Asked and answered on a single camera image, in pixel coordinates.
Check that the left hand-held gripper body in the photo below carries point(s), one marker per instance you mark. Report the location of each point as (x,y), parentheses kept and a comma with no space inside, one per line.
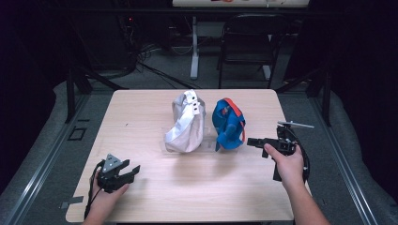
(111,181)

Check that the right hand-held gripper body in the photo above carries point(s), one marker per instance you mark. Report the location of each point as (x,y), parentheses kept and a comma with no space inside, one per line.
(286,142)

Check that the blue baseball cap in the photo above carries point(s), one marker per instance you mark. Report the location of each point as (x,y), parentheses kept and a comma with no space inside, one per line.
(228,125)

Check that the white baseball cap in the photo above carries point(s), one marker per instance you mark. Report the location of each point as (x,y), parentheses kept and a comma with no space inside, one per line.
(186,128)

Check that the person's left hand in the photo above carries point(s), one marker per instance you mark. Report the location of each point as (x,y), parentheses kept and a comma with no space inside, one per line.
(108,200)

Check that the person's right hand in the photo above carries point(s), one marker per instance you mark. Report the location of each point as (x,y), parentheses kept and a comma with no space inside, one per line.
(287,168)

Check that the grey tape strip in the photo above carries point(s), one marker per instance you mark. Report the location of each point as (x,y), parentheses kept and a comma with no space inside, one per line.
(72,201)

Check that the white desk leg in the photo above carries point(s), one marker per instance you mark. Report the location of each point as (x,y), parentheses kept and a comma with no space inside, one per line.
(194,56)
(266,72)

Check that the black folding chair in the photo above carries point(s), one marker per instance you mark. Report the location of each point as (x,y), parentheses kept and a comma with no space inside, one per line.
(250,37)

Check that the dark equipment cabinet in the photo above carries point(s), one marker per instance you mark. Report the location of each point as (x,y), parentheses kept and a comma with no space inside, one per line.
(106,43)

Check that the black metal frame stand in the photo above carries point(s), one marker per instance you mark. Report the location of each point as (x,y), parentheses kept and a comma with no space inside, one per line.
(327,100)
(70,93)

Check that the metal floor rail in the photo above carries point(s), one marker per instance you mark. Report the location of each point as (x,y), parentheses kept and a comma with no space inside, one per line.
(347,175)
(40,168)

